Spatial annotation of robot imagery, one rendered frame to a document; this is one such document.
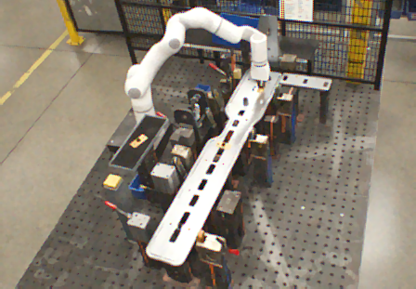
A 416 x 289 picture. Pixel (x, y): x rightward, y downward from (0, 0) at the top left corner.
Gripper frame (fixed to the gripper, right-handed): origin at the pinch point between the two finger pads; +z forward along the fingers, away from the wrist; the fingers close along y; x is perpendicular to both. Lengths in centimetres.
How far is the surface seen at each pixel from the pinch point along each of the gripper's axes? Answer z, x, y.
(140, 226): -1, -108, -19
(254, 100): 5.2, -8.8, -1.2
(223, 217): 7, -88, 11
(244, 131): 5.1, -33.9, 1.8
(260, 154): 9.9, -43.3, 13.6
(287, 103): 3.5, -8.3, 17.6
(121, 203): 1, -99, -35
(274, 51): -4.4, 26.5, -0.5
